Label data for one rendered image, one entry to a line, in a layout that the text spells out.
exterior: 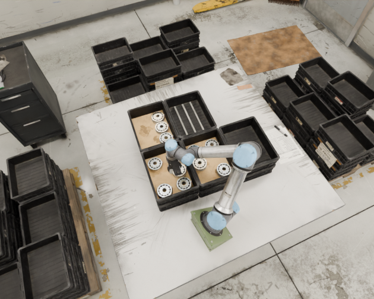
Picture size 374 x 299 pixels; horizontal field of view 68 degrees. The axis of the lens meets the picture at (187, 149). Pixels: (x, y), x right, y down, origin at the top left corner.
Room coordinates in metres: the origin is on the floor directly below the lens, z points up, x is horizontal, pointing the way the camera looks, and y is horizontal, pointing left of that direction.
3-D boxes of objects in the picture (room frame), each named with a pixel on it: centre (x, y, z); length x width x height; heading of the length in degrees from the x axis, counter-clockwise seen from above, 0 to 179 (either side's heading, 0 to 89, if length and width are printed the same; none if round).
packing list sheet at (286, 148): (1.17, -0.77, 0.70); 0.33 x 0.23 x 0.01; 22
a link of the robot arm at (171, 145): (0.90, 0.09, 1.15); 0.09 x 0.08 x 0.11; 50
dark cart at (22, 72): (1.96, 1.63, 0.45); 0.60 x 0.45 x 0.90; 22
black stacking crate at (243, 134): (1.06, -0.44, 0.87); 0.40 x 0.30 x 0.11; 18
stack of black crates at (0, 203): (0.91, 1.69, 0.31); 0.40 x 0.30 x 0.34; 22
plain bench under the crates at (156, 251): (1.09, -0.07, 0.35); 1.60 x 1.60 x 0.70; 22
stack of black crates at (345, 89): (1.83, -1.62, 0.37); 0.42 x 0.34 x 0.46; 22
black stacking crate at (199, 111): (1.34, -0.03, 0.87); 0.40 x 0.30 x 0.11; 18
